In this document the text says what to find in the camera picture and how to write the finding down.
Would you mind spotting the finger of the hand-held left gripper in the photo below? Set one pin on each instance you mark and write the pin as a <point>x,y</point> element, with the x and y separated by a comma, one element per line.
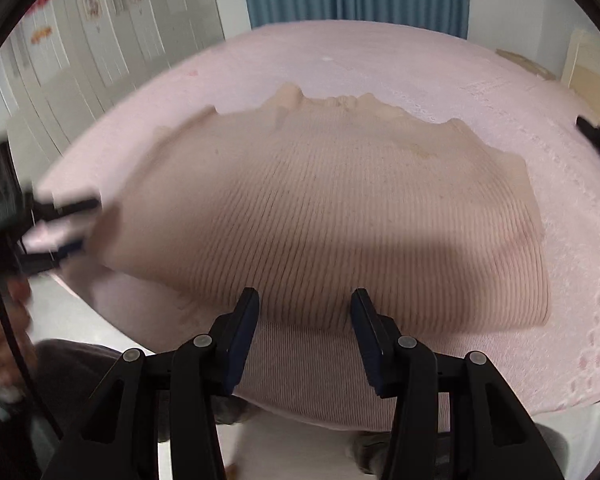
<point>70,206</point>
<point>60,252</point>

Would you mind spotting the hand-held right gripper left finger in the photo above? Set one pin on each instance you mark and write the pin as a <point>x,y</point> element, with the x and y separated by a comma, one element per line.
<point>242,330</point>

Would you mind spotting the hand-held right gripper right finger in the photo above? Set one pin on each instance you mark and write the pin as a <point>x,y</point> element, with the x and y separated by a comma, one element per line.
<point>367,330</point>

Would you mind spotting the pink knitted sweater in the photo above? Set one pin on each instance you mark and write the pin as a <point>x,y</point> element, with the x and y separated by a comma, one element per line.
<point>330,210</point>

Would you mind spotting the person's left hand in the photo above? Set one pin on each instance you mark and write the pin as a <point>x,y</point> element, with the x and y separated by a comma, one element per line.
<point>7,350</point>

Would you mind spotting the person's right leg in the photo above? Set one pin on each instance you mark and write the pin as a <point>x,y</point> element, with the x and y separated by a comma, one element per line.
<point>375,452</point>

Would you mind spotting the white wardrobe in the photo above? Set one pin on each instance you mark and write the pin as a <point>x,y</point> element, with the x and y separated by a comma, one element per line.
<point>105,45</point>

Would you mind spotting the orange fan sticker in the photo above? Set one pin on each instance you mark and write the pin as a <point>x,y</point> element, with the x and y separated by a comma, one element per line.
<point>42,35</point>

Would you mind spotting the cream wooden headboard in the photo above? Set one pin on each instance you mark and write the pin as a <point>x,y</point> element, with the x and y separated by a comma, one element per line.
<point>590,65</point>

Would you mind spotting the cream bed frame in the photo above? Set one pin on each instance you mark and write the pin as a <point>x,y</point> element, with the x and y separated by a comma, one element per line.
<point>590,440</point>

